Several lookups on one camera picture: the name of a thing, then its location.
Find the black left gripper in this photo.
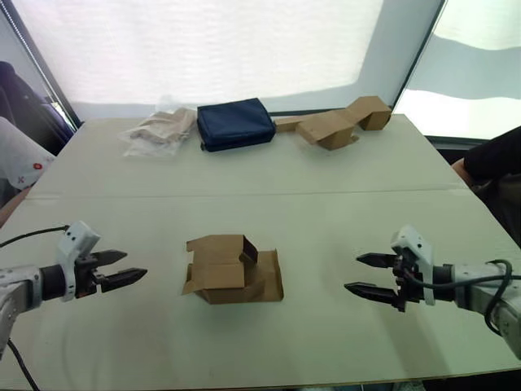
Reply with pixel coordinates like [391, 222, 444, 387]
[75, 249, 148, 297]

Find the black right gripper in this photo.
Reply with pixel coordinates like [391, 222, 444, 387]
[344, 250, 424, 314]

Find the small brown cardboard box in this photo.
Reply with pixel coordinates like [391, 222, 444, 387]
[181, 234, 285, 305]

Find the unfolded flat brown cardboard box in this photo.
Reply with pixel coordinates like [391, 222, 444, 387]
[275, 109, 361, 152]

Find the folded brown cardboard box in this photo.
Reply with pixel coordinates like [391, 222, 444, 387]
[347, 95, 393, 132]

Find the clear bag with beige cloth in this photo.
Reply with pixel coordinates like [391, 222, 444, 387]
[117, 103, 200, 161]

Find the person in dark sleeve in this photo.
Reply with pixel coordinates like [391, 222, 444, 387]
[449, 125, 521, 266]

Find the navy blue fabric pouch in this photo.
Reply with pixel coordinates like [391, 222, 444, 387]
[196, 97, 274, 153]

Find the dark chair back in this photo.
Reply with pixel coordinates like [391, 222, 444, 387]
[0, 60, 79, 156]

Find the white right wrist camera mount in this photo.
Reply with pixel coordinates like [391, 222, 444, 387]
[390, 223, 436, 305]

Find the window frame post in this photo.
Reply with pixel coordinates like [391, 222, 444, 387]
[388, 0, 449, 116]
[0, 0, 85, 132]

